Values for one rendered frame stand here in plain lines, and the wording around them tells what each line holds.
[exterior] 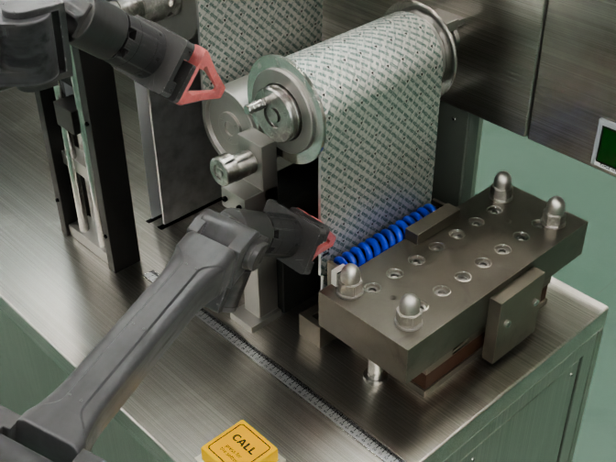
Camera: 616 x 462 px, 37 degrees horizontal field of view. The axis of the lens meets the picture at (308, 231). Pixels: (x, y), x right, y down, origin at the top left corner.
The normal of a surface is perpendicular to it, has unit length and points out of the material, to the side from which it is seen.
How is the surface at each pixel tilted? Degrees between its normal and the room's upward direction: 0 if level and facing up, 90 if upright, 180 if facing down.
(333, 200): 90
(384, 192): 90
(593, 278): 0
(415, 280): 0
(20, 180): 0
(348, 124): 90
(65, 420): 14
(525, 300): 90
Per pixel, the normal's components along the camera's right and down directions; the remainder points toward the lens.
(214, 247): 0.23, -0.74
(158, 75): -0.57, -0.22
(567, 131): -0.73, 0.40
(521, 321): 0.69, 0.42
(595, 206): 0.00, -0.81
